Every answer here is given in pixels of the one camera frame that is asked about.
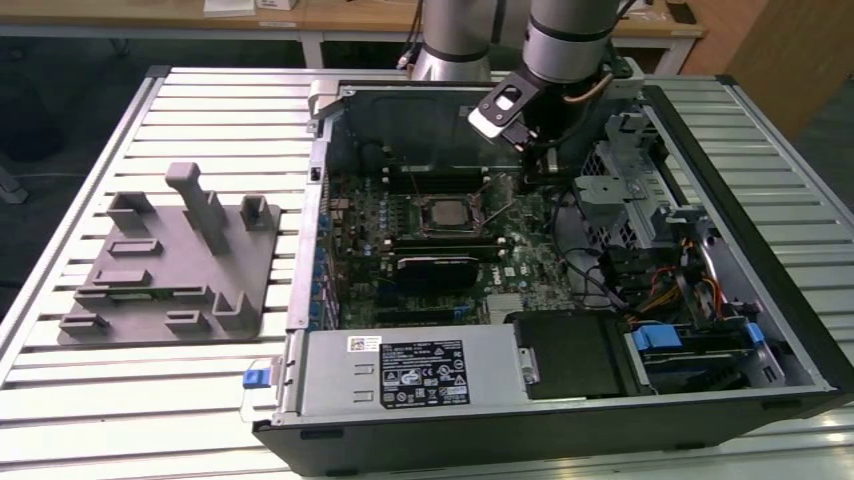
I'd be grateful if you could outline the grey chair leg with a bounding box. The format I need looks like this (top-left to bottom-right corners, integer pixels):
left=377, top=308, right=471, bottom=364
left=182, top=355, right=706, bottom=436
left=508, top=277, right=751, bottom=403
left=0, top=162, right=29, bottom=205

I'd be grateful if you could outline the silver drive cage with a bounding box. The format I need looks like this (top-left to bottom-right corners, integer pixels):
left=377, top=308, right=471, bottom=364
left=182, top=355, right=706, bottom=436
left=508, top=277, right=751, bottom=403
left=565, top=112, right=695, bottom=256

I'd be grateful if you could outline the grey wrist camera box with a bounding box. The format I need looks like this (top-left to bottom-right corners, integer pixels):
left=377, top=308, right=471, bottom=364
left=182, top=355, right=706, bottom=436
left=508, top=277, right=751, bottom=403
left=603, top=57, right=647, bottom=99

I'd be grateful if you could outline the green motherboard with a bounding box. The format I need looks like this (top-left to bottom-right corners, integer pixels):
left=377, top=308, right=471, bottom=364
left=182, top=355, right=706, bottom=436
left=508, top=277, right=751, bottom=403
left=319, top=167, right=581, bottom=331

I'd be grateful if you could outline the coloured wire bundle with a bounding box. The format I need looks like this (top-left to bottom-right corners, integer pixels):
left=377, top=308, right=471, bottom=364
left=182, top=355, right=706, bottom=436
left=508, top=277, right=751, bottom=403
left=625, top=239, right=728, bottom=321

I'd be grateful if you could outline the black RAM slot bank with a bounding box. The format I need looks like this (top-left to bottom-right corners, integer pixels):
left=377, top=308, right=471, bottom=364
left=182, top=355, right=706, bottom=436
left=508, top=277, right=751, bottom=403
left=383, top=162, right=492, bottom=194
left=389, top=234, right=508, bottom=261

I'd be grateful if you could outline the grey parts rack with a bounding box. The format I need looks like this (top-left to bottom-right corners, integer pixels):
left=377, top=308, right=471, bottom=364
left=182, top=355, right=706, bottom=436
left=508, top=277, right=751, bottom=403
left=57, top=160, right=285, bottom=349

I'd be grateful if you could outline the hard disk in blue carrier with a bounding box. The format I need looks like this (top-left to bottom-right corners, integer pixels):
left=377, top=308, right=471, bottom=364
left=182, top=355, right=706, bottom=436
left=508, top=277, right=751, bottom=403
left=625, top=322, right=786, bottom=396

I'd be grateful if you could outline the metal socket cover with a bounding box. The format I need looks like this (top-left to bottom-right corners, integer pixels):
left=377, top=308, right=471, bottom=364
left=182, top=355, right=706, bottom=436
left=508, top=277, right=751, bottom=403
left=465, top=172, right=519, bottom=224

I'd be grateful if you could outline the black PC case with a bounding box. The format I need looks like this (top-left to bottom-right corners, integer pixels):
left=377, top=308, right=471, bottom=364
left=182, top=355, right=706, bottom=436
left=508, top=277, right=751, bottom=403
left=249, top=77, right=854, bottom=479

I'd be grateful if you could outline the wooden cabinet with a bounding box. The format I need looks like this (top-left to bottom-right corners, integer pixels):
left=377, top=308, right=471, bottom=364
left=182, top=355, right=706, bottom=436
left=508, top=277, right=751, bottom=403
left=680, top=0, right=854, bottom=144

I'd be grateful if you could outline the black plastic shroud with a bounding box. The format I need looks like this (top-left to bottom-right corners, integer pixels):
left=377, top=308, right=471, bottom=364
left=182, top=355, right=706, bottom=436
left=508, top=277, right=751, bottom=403
left=509, top=309, right=652, bottom=401

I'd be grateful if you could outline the silver chipset heatsink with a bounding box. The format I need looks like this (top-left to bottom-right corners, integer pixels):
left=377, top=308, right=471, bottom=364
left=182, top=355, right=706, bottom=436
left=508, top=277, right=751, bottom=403
left=484, top=293, right=529, bottom=322

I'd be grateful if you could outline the green RAM stick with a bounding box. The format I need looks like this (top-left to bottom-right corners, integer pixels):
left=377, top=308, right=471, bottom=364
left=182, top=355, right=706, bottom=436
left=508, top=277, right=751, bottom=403
left=102, top=288, right=201, bottom=303

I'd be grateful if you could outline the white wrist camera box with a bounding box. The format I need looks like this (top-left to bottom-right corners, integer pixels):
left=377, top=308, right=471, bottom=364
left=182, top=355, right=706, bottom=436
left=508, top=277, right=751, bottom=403
left=464, top=82, right=536, bottom=151

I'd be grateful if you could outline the silver power supply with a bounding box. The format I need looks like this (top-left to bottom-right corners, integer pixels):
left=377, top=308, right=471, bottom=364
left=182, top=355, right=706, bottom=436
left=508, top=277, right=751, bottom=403
left=292, top=327, right=535, bottom=419

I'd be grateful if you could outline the silver CPU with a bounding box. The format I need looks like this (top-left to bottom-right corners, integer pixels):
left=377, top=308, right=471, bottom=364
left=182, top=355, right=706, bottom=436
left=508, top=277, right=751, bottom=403
left=424, top=197, right=469, bottom=227

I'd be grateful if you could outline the black graphics card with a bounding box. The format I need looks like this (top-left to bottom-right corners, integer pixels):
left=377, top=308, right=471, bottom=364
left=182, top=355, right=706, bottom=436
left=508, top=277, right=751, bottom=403
left=392, top=253, right=483, bottom=296

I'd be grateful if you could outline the CPU socket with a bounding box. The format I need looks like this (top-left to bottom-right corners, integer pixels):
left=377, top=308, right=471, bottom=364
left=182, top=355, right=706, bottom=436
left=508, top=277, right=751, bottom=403
left=409, top=192, right=488, bottom=237

